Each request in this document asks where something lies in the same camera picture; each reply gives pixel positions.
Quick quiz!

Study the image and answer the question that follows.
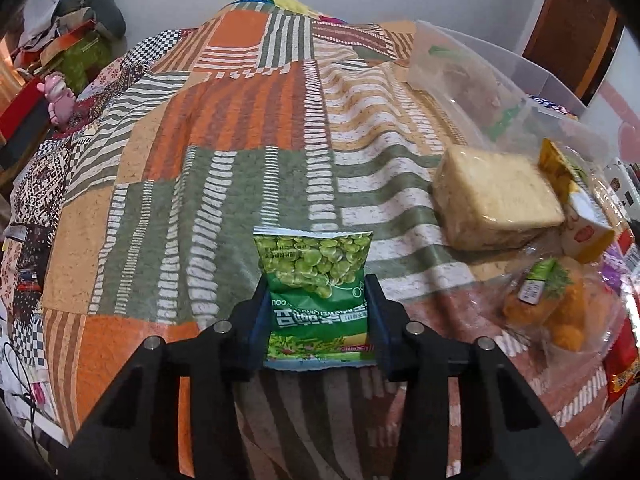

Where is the green pea snack bag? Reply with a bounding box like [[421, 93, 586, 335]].
[[253, 226, 374, 372]]

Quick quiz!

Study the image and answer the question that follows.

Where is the beige cake block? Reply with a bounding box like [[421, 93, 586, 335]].
[[432, 145, 565, 252]]

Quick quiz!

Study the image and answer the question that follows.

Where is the red snack packet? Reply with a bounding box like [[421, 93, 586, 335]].
[[601, 229, 639, 404]]

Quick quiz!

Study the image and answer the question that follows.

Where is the bag of orange pastries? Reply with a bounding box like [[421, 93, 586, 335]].
[[497, 256, 625, 366]]

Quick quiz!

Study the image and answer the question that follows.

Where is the yellow juice carton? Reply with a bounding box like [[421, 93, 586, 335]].
[[538, 139, 615, 264]]

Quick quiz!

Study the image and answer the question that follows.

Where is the patchwork bedspread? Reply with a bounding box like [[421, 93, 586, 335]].
[[1, 2, 608, 479]]

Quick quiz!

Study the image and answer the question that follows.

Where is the white sticker-covered appliance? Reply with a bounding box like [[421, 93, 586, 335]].
[[603, 157, 640, 222]]

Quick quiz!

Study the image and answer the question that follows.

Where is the clear plastic storage bin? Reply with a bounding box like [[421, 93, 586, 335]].
[[407, 21, 614, 166]]

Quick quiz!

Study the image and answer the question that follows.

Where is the pink plush toy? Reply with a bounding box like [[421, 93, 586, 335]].
[[37, 72, 76, 128]]

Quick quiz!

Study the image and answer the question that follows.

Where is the clutter pile with boxes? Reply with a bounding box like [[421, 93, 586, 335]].
[[1, 0, 126, 168]]

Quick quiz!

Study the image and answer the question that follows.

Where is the brown wooden door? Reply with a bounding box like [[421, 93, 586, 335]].
[[524, 0, 623, 104]]

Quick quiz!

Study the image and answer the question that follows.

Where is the yellow pillow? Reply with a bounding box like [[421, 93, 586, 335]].
[[234, 0, 321, 18]]

